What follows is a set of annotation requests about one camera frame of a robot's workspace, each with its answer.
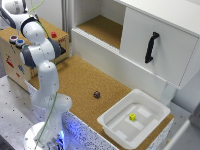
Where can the white cabinet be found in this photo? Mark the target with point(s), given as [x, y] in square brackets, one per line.
[100, 56]

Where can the white sliding door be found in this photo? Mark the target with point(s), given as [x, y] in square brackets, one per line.
[173, 43]

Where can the wooden drawer box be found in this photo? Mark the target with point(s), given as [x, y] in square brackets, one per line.
[9, 71]

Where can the purple block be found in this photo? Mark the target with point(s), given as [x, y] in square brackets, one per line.
[97, 94]

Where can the white plastic box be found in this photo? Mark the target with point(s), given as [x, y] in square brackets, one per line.
[115, 125]

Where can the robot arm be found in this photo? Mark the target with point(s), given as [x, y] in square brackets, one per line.
[46, 80]

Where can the blue button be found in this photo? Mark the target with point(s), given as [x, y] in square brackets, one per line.
[20, 42]

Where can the red button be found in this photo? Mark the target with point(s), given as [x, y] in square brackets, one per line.
[13, 38]

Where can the yellow block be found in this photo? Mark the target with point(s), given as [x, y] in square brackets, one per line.
[132, 117]

